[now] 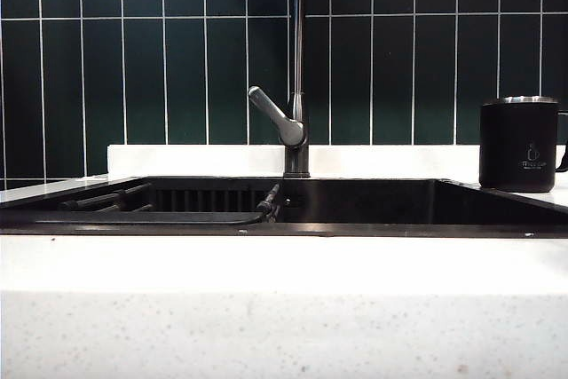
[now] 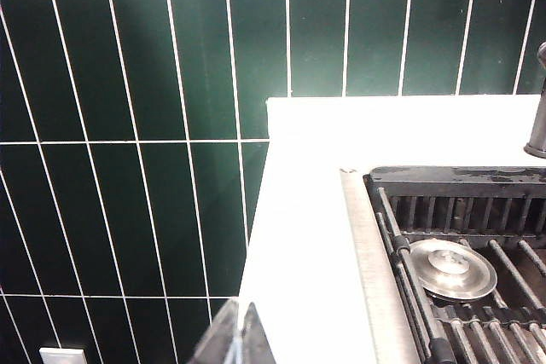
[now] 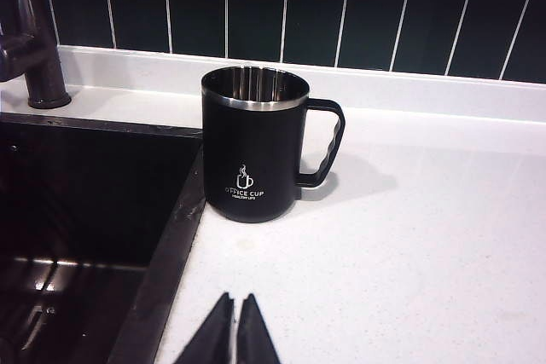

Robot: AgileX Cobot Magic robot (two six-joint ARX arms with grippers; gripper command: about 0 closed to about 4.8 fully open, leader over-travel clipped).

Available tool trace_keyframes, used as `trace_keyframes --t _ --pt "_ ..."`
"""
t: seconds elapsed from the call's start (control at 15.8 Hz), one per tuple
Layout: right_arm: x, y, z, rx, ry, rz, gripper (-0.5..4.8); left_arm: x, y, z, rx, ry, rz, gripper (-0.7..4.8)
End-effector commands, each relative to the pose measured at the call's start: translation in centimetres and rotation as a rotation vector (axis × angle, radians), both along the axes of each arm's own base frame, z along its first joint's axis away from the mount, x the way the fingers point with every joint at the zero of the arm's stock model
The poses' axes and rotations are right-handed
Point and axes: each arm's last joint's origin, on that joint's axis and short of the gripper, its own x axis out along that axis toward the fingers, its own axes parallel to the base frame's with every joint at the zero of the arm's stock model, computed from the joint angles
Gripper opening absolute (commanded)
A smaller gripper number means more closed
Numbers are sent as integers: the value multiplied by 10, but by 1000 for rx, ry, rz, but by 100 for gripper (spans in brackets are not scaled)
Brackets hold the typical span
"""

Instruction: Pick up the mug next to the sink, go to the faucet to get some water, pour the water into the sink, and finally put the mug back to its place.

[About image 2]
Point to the white wall outlet plate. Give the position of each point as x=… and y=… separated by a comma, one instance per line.
x=62, y=357

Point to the black undermount kitchen sink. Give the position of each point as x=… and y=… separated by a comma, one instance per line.
x=367, y=253

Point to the dark metal kitchen faucet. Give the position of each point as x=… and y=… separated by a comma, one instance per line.
x=538, y=125

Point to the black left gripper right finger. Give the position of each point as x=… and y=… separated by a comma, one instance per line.
x=256, y=342

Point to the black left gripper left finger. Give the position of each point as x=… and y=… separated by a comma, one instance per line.
x=222, y=338

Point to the black roll-up drying rack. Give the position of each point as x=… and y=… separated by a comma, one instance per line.
x=482, y=334

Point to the round steel strainer lid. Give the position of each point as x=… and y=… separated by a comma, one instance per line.
x=452, y=268

